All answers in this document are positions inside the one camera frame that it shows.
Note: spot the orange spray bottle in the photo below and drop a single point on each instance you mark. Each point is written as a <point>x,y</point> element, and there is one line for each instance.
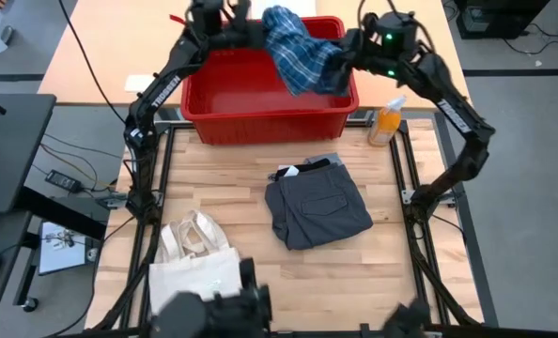
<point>388,123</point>

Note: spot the dark grey shorts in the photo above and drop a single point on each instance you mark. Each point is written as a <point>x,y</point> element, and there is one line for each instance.
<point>316,206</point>

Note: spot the red plastic laundry bin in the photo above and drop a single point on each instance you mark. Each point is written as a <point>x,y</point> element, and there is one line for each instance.
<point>260,108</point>

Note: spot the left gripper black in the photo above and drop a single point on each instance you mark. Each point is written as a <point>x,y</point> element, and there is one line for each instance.
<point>243,38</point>

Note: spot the black caster wheel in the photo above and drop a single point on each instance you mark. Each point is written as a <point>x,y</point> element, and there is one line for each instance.
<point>30,305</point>

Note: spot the blue plaid shirt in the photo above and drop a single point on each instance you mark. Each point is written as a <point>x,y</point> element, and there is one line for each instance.
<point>298,51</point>

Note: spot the black garment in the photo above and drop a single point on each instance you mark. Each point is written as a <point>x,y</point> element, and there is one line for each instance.
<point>302,168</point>

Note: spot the light wooden desk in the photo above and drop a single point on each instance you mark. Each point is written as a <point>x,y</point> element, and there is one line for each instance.
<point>114,42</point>

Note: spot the black power adapter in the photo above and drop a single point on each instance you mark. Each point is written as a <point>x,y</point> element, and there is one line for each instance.
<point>64,180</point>

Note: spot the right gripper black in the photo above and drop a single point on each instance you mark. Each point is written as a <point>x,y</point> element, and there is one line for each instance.
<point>361,49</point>

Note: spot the black aluminium table frame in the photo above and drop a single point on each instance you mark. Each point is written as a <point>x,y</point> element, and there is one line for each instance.
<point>175,126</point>

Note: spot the white flat phone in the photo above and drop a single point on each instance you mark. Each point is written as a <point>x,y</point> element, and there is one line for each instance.
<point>137,83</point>

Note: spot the black side desk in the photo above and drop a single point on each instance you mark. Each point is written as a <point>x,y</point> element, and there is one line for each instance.
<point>11,150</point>

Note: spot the white paper sheet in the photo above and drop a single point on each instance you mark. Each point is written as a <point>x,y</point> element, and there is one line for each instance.
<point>63,256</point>

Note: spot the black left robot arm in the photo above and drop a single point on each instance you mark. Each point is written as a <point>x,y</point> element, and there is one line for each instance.
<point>166,89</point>

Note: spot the white sheet on desk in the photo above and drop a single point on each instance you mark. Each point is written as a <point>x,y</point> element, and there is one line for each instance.
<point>307,7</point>

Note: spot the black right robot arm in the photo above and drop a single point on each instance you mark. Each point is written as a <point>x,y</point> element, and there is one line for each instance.
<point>457,117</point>

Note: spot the white canvas tote bag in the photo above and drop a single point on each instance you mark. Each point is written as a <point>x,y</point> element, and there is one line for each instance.
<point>190,277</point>

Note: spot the black computer case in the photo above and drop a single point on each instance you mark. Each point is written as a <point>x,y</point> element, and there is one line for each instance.
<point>500,16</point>

